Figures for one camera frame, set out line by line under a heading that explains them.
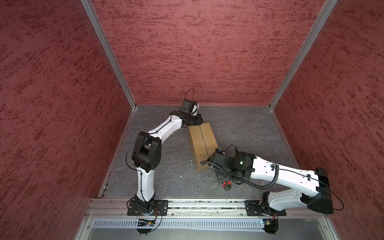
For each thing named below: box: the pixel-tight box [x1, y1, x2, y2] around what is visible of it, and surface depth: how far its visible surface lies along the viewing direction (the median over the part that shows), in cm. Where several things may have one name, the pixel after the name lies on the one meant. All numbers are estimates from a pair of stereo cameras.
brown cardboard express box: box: [188, 122, 219, 171], surface depth 85 cm
